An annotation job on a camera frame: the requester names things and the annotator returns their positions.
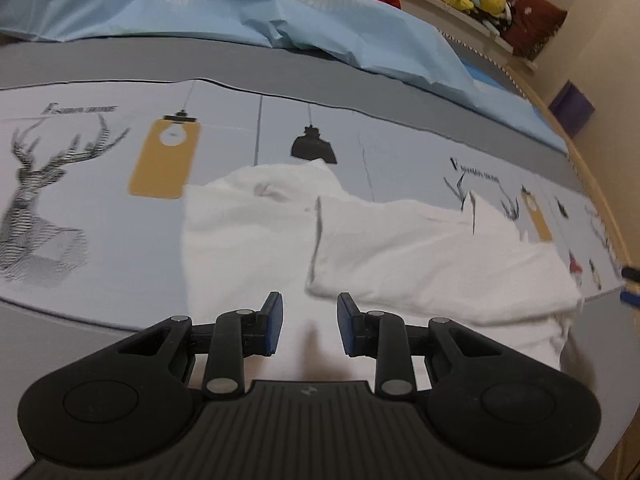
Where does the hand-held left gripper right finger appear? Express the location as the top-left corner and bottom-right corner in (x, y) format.
(337, 291), (506, 402)

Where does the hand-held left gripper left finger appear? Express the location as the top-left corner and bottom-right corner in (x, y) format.
(117, 291), (284, 402)

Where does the white long-sleeved shirt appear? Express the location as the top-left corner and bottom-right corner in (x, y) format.
(181, 158), (586, 397)

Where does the grey deer-print bed sheet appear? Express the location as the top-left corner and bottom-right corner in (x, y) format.
(0, 35), (631, 480)

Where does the purple box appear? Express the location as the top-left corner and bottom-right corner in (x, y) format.
(548, 80), (596, 139)

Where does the dark red cushion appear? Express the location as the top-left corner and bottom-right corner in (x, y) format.
(502, 0), (569, 59)

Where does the white window sill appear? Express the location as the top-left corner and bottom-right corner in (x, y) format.
(387, 0), (540, 75)

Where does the light blue duvet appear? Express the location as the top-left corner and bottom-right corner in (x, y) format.
(0, 0), (572, 155)

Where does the wooden bed frame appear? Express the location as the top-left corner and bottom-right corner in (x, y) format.
(530, 67), (640, 273)

